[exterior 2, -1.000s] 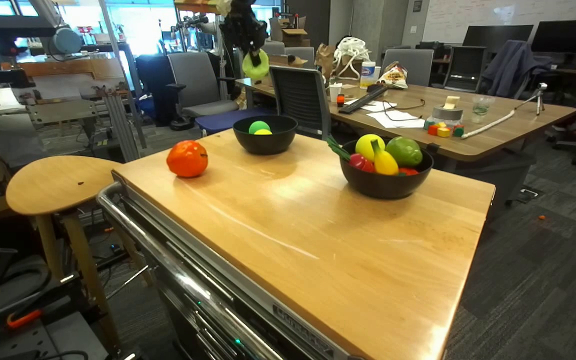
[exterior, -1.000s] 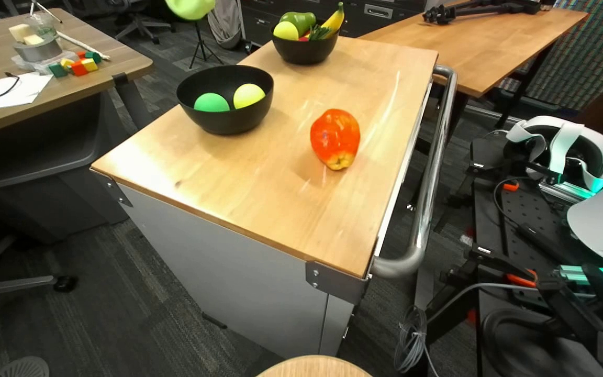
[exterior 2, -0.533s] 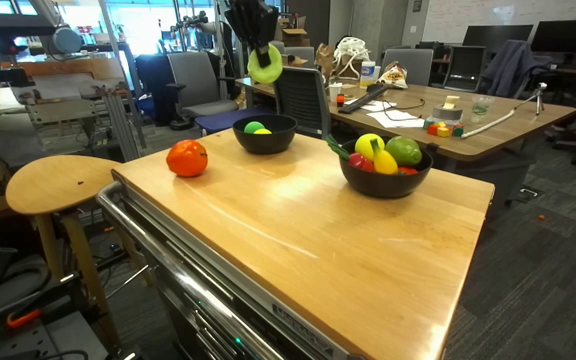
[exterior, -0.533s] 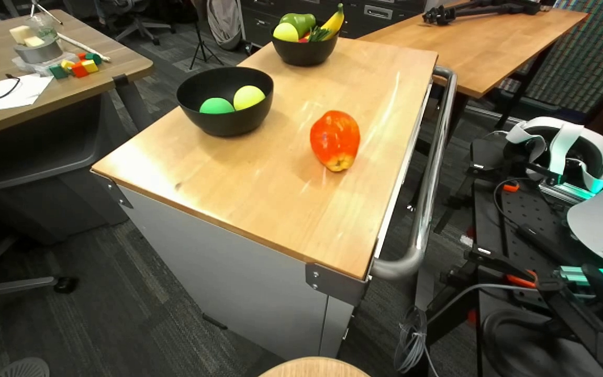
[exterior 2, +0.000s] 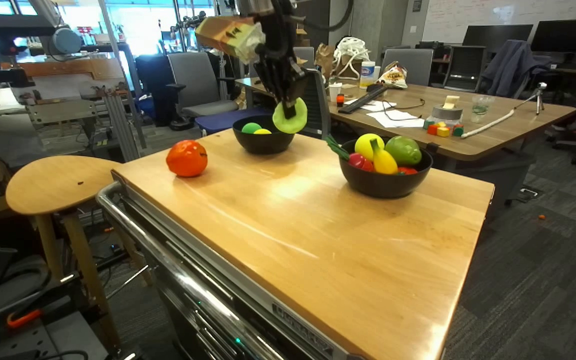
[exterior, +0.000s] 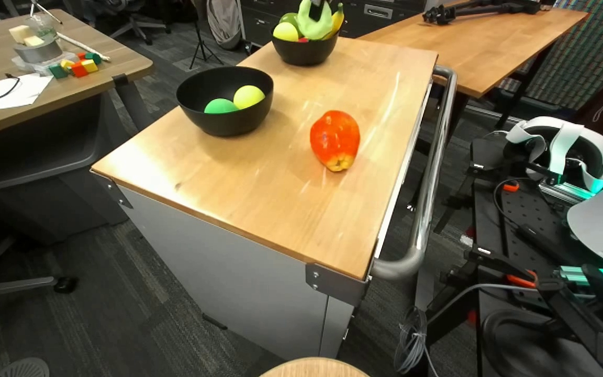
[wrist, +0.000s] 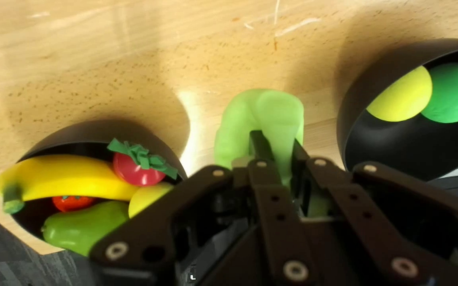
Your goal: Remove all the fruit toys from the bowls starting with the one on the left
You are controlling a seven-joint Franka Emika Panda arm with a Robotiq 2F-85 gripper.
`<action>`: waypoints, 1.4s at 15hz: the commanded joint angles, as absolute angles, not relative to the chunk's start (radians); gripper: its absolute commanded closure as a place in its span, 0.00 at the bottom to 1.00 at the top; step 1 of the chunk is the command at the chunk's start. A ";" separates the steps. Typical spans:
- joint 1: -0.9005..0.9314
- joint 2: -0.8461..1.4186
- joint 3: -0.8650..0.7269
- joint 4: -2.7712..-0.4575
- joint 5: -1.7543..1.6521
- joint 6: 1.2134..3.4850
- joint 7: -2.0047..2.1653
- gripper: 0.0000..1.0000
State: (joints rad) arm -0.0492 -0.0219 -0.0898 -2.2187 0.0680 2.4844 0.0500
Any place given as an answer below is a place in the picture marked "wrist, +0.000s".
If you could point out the large black bowl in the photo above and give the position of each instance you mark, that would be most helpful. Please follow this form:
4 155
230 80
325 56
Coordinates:
398 148

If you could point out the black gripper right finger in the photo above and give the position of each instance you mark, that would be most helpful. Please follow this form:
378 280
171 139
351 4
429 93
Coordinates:
301 164

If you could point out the small black bowl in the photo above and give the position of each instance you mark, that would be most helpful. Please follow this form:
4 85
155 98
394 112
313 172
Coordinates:
80 137

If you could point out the yellow banana toy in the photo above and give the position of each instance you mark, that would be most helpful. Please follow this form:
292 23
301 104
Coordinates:
60 177

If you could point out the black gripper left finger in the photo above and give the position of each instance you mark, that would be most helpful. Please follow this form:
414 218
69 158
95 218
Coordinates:
262 153

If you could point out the yellow round fruit toy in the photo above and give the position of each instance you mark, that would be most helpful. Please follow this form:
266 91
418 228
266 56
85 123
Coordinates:
402 96

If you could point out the green round fruit toy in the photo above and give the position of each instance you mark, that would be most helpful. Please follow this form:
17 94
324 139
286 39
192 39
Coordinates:
454 93

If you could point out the pale green fruit toy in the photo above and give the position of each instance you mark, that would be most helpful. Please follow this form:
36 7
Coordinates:
262 112

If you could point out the green pear toy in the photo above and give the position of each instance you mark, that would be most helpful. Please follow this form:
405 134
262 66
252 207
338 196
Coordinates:
80 228

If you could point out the red tomato toy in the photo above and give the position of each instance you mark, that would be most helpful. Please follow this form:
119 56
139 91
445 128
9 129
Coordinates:
72 202

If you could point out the red strawberry toy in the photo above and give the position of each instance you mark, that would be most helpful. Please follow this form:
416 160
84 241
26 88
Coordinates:
134 169

